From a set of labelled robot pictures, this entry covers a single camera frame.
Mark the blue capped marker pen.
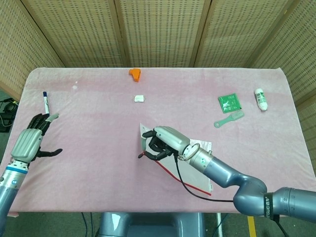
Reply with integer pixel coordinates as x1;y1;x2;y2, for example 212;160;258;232
42;91;50;115

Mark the grey-blue robot torso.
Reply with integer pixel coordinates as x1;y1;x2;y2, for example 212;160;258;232
98;212;205;237

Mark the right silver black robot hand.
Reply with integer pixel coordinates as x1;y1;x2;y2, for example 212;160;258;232
142;125;196;161

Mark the green tea packet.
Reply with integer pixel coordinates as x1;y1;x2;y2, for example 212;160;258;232
217;93;242;114

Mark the pink fleece tablecloth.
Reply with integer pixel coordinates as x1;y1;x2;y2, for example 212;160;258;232
4;67;309;218

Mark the white bottle with green label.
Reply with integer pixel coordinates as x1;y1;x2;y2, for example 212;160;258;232
254;88;269;112

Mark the clear mesh zipper pouch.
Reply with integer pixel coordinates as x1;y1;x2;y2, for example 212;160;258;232
138;122;213;197

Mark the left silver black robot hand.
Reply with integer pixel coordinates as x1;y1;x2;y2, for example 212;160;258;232
11;113;63;165

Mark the orange plastic block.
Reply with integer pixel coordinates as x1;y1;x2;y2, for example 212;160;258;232
128;68;142;83

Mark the green handled brush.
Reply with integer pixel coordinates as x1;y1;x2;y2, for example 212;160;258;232
213;110;245;128

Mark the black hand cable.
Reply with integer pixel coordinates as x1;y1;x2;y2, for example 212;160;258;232
172;153;235;203

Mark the woven bamboo folding screen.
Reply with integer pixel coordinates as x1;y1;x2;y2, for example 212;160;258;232
0;0;316;104

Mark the black printed velcro strap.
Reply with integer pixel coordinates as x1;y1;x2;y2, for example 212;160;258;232
263;194;281;221

